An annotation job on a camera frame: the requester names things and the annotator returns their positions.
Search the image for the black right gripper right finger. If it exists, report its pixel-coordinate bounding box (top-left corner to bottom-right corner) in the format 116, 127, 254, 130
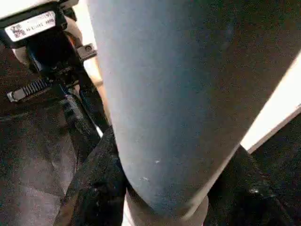
206, 145, 301, 226

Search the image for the white plastic table top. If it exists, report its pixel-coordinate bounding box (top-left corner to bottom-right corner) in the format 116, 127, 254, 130
57, 0, 301, 153

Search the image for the black work mat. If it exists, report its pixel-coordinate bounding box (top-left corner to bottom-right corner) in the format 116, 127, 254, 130
0, 47, 301, 226

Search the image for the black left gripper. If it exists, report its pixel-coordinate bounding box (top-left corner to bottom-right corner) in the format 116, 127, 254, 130
0, 13, 113, 153

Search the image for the white plastic table leg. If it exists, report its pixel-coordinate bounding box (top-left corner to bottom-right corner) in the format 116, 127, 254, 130
87, 0, 301, 226

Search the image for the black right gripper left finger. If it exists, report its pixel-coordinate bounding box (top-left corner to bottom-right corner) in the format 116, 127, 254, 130
54, 128, 128, 226

